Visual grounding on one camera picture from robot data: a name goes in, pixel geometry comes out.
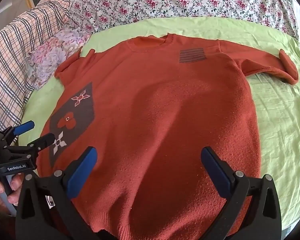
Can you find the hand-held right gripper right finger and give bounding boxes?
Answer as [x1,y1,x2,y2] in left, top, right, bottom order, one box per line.
[200,146,282,240]

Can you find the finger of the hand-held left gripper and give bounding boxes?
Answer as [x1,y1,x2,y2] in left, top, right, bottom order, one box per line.
[5,133,56,157]
[0,121,35,145]

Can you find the floral quilt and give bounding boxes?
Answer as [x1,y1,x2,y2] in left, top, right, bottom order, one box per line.
[65,0,299,42]

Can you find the plaid blanket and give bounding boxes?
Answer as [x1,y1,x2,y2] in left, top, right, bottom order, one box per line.
[0,0,77,130]

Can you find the pastel floral pillow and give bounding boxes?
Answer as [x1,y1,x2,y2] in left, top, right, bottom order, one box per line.
[25,27,90,90]

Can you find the green bed sheet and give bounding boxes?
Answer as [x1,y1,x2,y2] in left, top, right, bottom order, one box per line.
[21,17,300,233]

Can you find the orange knit sweater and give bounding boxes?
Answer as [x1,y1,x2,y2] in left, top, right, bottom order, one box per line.
[36,33,299,240]

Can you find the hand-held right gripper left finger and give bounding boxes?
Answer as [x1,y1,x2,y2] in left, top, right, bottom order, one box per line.
[15,146,102,240]

